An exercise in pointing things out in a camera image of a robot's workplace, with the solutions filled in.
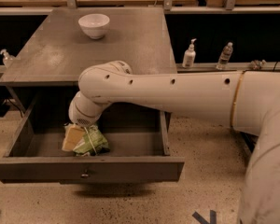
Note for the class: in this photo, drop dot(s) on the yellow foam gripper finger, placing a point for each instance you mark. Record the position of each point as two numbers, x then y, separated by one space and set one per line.
73 134

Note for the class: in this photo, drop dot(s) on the green jalapeno chip bag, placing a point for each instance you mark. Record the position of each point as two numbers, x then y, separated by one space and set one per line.
92 143

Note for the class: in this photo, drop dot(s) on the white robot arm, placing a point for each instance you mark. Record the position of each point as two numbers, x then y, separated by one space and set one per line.
247 101

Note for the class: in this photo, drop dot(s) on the grey cabinet counter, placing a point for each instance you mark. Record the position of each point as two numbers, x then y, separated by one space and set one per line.
133 63

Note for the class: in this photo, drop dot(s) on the grey open drawer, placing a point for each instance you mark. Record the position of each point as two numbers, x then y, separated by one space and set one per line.
137 136

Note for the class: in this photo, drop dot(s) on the clear pump sanitizer bottle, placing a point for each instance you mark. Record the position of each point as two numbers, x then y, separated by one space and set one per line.
7 58

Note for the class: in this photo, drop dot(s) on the white ceramic bowl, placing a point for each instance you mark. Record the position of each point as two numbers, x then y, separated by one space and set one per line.
95 26

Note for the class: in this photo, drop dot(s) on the white pump lotion bottle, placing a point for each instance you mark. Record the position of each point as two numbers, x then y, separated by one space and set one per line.
189 55

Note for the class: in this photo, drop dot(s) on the clear plastic water bottle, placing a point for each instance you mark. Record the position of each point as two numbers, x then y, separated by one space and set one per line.
225 56

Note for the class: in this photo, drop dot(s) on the crumpled foil wrapper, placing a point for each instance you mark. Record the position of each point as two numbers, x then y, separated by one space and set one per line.
257 64

